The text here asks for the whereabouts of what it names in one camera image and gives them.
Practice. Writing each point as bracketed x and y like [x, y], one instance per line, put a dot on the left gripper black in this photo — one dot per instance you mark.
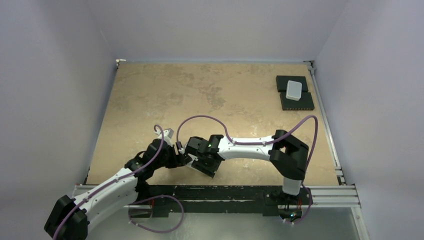
[178, 160]

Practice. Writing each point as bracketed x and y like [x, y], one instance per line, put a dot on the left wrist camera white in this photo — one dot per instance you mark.
[167, 136]

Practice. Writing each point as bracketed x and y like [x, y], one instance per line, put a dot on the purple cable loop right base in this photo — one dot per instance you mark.
[294, 216]

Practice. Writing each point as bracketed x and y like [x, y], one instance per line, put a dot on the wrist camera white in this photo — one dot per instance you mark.
[184, 154]
[167, 136]

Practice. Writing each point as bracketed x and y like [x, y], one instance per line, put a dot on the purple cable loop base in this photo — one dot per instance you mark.
[159, 206]
[294, 216]

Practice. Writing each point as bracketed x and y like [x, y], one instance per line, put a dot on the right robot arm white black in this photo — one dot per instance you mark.
[288, 155]

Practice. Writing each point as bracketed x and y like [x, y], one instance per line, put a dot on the aluminium frame rail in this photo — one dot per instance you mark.
[237, 100]

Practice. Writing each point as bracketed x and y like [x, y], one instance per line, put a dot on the black tray front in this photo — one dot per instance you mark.
[305, 103]

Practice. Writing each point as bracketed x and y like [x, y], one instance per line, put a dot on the white remote control red face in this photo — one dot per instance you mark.
[190, 162]

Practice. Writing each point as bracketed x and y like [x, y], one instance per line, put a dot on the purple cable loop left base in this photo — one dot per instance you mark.
[159, 206]

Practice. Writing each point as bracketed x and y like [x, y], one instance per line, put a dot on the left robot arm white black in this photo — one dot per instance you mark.
[73, 218]

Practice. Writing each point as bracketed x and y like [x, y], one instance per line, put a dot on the white plastic box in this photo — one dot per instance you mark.
[293, 90]

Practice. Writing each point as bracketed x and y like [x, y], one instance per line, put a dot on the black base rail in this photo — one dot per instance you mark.
[267, 200]

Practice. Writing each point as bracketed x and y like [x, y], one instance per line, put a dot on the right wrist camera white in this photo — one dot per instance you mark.
[184, 154]

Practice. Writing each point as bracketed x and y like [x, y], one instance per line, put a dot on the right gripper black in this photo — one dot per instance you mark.
[197, 162]

